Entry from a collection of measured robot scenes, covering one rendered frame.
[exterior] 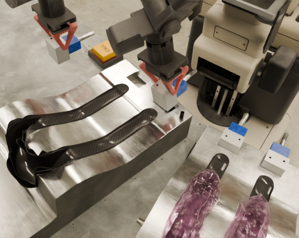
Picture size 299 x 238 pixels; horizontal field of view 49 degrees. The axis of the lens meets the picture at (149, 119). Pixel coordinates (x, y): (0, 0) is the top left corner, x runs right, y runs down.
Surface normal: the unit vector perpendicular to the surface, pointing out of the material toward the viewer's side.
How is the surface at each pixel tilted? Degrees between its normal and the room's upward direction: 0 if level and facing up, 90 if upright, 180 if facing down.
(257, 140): 0
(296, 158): 0
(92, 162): 28
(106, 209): 0
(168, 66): 13
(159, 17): 69
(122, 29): 33
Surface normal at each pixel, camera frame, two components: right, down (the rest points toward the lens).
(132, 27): 0.04, -0.11
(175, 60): -0.16, -0.64
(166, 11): -0.66, 0.25
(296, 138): 0.06, -0.63
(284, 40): -0.57, 0.62
